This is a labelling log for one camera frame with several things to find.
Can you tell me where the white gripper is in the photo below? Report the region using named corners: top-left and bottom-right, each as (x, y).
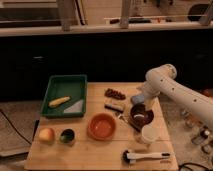
top-left (142, 83), bottom-right (158, 110)

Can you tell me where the blue sponge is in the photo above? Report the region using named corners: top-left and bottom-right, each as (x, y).
top-left (131, 94), bottom-right (144, 104)

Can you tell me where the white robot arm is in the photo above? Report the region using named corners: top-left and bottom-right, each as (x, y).
top-left (142, 64), bottom-right (213, 131)

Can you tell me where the dark brown bowl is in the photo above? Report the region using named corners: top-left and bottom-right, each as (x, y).
top-left (129, 104), bottom-right (154, 128)

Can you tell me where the red bowl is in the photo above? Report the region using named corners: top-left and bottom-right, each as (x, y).
top-left (87, 113), bottom-right (116, 141)

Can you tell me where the black white scrub block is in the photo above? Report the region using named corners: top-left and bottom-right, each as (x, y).
top-left (104, 102), bottom-right (125, 113)

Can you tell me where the dark metal spoon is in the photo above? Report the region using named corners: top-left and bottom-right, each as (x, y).
top-left (117, 113), bottom-right (142, 133)

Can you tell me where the bunch of dark grapes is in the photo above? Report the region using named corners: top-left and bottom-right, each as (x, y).
top-left (105, 88), bottom-right (126, 100)

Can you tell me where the white plastic cup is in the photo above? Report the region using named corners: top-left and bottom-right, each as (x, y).
top-left (140, 125), bottom-right (158, 144)

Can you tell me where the spice jar with dark lid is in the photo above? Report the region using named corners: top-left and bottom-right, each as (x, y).
top-left (192, 130), bottom-right (210, 145)

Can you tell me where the grey cloth in tray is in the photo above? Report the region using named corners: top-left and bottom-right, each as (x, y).
top-left (64, 100), bottom-right (83, 113)

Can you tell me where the green plastic tray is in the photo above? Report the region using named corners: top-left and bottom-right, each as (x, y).
top-left (41, 75), bottom-right (87, 118)

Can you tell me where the yellow corn cob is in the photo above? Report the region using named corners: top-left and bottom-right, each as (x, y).
top-left (48, 96), bottom-right (71, 108)

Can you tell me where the green black cup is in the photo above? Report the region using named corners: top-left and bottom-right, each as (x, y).
top-left (60, 129), bottom-right (75, 144)

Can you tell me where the peach apple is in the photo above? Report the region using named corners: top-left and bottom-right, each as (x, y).
top-left (39, 128), bottom-right (55, 143)

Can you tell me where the white handled dish brush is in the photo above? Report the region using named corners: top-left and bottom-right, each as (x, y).
top-left (122, 150), bottom-right (170, 164)

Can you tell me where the black cable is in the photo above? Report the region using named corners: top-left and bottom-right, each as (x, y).
top-left (0, 109), bottom-right (33, 146)

